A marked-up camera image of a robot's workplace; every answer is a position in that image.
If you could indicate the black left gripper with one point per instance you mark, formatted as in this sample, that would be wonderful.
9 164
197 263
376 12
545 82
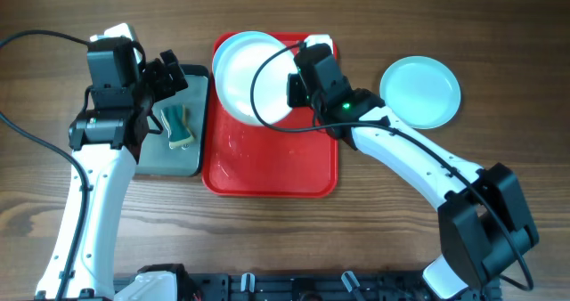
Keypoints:
165 86

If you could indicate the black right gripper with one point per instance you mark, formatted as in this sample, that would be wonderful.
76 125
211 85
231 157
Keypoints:
294 96

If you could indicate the yellow green sponge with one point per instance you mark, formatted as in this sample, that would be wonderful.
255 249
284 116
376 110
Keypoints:
174 118

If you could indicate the white plate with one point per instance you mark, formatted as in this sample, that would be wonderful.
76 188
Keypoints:
268 90

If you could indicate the light blue plate with stain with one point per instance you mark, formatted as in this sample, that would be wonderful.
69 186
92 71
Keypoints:
235 63

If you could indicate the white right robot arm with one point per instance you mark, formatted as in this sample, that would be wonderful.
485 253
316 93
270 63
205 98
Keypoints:
485 224

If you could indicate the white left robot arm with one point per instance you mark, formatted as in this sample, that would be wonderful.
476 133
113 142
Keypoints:
106 143

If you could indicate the black metal-lined tray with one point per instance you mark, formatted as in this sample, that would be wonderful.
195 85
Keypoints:
156 157

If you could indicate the red plastic tray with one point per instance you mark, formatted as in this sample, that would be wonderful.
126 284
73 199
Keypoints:
270 160

